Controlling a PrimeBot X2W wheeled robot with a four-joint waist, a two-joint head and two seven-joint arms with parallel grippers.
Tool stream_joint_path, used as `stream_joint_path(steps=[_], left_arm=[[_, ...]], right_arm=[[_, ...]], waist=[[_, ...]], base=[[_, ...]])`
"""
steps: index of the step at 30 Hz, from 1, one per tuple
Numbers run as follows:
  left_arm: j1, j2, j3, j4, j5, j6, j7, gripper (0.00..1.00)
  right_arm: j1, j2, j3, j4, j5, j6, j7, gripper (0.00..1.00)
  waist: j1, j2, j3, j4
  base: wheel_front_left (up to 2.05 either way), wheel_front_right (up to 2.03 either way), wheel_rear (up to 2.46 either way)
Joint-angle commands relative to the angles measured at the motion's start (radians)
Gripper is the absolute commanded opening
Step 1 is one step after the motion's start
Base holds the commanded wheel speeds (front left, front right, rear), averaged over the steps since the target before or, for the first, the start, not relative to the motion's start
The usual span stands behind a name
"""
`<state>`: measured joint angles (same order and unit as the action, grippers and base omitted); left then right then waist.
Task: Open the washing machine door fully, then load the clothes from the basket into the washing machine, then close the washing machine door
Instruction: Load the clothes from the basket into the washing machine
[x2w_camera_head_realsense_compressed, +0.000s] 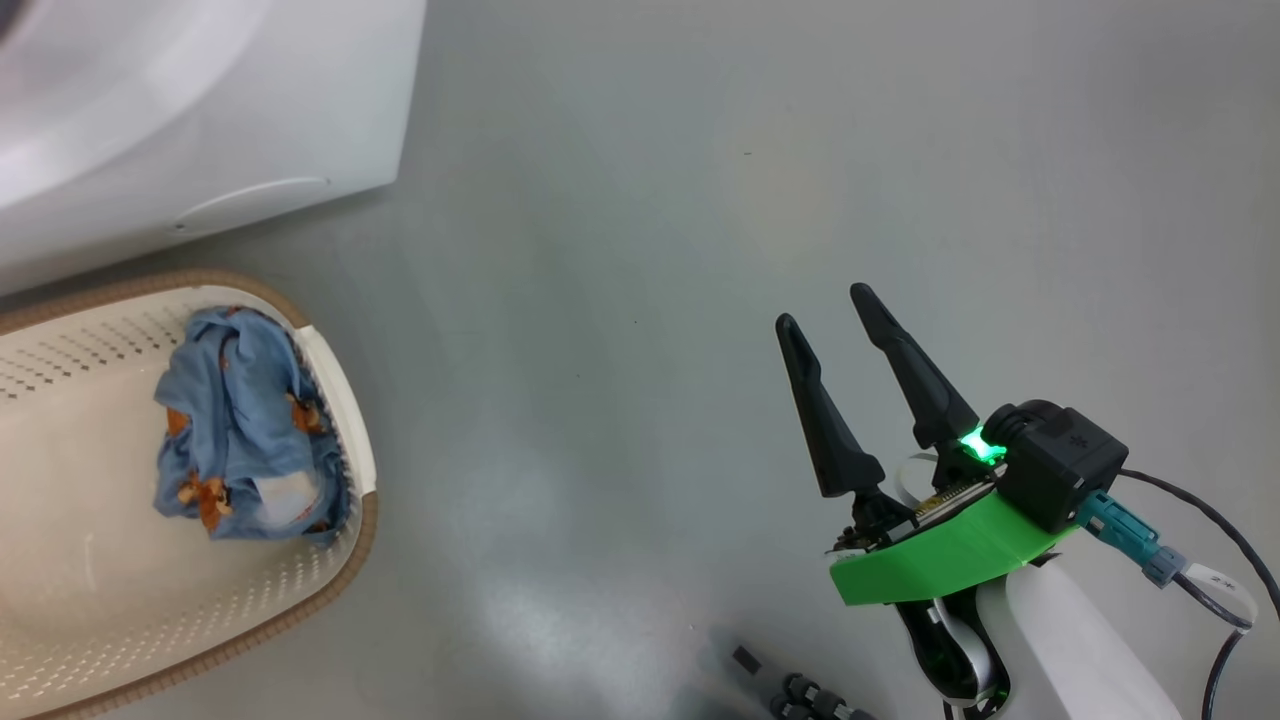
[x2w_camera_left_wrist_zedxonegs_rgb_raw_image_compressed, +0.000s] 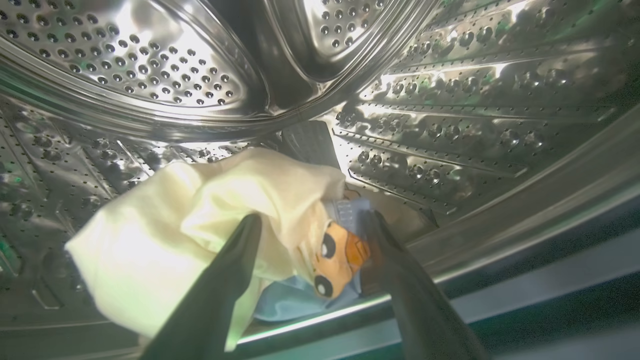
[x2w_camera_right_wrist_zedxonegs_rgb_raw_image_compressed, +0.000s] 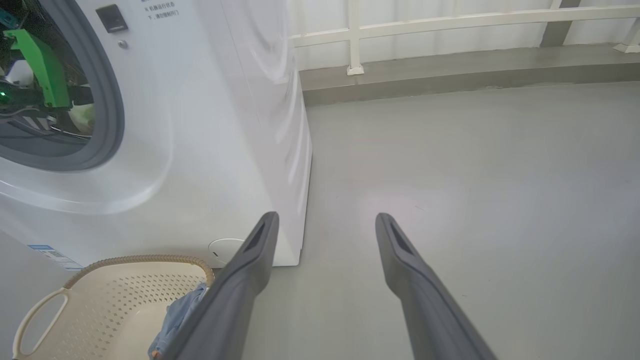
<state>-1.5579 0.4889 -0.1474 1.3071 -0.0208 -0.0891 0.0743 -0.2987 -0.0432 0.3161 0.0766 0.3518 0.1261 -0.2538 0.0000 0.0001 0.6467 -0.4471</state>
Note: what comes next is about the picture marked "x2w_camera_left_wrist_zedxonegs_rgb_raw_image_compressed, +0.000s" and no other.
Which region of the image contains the blue cartoon print garment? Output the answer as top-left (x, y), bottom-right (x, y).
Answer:
top-left (252, 197), bottom-right (373, 321)

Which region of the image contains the blue garment with cream lining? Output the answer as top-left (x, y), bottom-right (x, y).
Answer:
top-left (65, 147), bottom-right (346, 351)

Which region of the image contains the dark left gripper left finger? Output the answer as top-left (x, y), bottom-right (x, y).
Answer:
top-left (140, 214), bottom-right (263, 360)

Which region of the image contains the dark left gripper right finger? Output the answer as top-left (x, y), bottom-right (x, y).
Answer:
top-left (360, 210), bottom-right (491, 360)

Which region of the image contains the white front-load washing machine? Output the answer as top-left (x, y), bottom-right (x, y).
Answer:
top-left (0, 0), bottom-right (640, 360)

